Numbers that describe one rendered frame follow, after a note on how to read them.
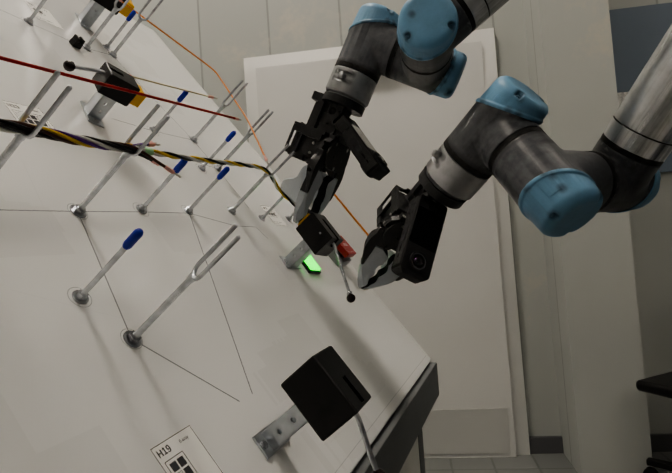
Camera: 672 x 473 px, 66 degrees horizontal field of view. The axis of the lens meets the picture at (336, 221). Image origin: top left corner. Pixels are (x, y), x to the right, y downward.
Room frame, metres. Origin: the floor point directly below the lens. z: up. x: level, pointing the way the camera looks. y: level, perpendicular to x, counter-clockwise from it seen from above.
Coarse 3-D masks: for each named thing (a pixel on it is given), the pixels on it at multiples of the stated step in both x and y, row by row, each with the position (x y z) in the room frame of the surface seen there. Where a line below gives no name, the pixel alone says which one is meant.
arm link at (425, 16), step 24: (408, 0) 0.64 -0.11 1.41; (432, 0) 0.63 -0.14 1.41; (456, 0) 0.64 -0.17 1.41; (480, 0) 0.64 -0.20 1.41; (504, 0) 0.66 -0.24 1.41; (408, 24) 0.63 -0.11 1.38; (432, 24) 0.63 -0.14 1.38; (456, 24) 0.63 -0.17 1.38; (480, 24) 0.68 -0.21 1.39; (408, 48) 0.66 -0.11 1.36; (432, 48) 0.64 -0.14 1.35; (432, 72) 0.73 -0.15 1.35
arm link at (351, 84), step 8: (336, 72) 0.81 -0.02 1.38; (344, 72) 0.80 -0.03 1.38; (352, 72) 0.79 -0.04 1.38; (328, 80) 0.82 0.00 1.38; (336, 80) 0.80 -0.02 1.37; (344, 80) 0.80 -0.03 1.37; (352, 80) 0.79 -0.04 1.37; (360, 80) 0.80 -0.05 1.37; (368, 80) 0.80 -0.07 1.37; (328, 88) 0.81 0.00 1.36; (336, 88) 0.80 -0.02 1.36; (344, 88) 0.80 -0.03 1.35; (352, 88) 0.79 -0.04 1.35; (360, 88) 0.80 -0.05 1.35; (368, 88) 0.81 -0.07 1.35; (352, 96) 0.80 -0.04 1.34; (360, 96) 0.80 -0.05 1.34; (368, 96) 0.81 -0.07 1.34; (360, 104) 0.82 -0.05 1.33; (368, 104) 0.83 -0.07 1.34
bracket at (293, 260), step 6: (300, 246) 0.83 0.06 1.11; (306, 246) 0.83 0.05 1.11; (294, 252) 0.84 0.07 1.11; (300, 252) 0.83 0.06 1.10; (306, 252) 0.83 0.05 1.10; (282, 258) 0.83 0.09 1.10; (288, 258) 0.84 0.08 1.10; (294, 258) 0.84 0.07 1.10; (300, 258) 0.83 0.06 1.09; (288, 264) 0.83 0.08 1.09; (294, 264) 0.84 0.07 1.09
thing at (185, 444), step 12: (180, 432) 0.42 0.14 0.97; (192, 432) 0.43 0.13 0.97; (168, 444) 0.40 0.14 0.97; (180, 444) 0.41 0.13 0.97; (192, 444) 0.42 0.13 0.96; (156, 456) 0.39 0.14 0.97; (168, 456) 0.40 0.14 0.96; (180, 456) 0.41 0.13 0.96; (192, 456) 0.41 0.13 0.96; (204, 456) 0.42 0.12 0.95; (168, 468) 0.39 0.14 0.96; (180, 468) 0.40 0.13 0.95; (192, 468) 0.41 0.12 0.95; (204, 468) 0.41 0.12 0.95; (216, 468) 0.42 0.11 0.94
